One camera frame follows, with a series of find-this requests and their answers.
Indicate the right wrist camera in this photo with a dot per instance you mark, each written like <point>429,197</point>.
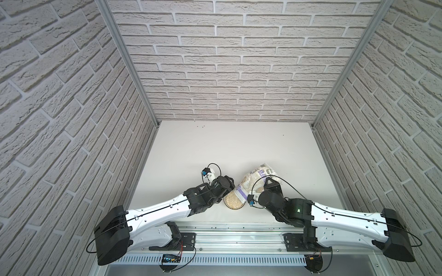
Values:
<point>250,200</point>

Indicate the green circuit board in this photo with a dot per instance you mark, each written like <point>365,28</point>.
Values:
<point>171,258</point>

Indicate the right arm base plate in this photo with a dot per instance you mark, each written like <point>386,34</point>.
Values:
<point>297,242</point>

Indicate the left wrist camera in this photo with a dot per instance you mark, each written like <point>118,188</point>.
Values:
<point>207,171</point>

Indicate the black round connector box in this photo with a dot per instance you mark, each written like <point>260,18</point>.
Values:
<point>314,263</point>

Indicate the white oats bag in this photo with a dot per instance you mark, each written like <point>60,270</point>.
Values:
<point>253,183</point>

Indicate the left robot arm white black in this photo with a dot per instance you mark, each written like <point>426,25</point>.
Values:
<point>121,223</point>

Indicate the white slotted cable duct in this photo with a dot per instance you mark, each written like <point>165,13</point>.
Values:
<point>217,259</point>

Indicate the right aluminium corner post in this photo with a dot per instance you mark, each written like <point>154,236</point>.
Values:
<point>361,45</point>

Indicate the left aluminium corner post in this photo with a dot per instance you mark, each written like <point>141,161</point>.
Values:
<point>115,33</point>

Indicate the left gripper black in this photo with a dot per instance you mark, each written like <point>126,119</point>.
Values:
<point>226,184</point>

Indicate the patterned white breakfast bowl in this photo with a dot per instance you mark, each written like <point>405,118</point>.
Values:
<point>233,203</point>

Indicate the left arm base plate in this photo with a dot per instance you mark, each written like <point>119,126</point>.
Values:
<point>181,241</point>

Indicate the aluminium mounting rail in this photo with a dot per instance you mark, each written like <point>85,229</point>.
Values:
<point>226,240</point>

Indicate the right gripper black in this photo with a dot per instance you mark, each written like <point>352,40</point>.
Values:
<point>271,184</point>

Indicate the oats in bowl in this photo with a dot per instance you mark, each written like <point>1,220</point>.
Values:
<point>234,203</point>

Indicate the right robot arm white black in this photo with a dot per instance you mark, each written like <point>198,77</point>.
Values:
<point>325,227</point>

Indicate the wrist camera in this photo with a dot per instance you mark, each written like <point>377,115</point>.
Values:
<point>207,171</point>
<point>250,200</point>

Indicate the aluminium corner post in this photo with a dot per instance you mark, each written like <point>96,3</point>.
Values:
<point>115,33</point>
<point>361,45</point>

